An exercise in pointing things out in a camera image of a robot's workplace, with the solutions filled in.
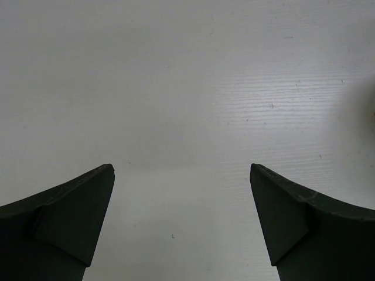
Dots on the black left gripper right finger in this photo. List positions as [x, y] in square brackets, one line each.
[311, 236]

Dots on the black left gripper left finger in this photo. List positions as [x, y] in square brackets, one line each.
[53, 235]

